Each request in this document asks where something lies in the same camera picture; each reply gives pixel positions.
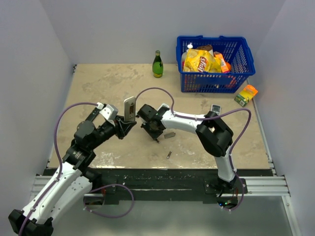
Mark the aluminium frame rail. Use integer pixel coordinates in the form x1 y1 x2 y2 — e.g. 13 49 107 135
31 168 290 198

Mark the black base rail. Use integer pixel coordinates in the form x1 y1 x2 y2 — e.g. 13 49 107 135
44 167 249 206

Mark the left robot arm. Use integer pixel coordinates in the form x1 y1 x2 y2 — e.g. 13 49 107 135
8 116 136 236

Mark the green orange carton box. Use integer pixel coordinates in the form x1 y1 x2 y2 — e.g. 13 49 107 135
234 85 258 107

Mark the white grey remote control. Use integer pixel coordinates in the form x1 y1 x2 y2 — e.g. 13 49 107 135
211 104 221 115

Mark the blue plastic shopping basket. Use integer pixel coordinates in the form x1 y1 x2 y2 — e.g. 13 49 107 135
176 35 255 93

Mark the yellow chips bag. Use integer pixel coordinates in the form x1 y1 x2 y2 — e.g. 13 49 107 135
183 49 221 73

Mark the green glass bottle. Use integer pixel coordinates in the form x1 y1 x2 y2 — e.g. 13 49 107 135
152 50 163 78

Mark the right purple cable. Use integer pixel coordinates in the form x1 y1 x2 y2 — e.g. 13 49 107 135
135 87 252 212

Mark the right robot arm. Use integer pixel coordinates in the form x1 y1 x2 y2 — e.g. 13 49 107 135
137 104 237 193

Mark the white air conditioner remote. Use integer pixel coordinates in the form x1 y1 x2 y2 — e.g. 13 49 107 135
124 96 136 121

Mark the black remote control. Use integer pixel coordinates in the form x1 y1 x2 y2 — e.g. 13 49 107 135
85 108 100 122

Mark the orange snack box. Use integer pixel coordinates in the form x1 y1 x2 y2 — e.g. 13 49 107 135
214 52 231 73

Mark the brown snack package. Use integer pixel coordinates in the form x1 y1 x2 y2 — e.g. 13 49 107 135
196 44 213 52

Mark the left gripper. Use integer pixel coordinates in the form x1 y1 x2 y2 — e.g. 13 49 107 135
89 115 136 150

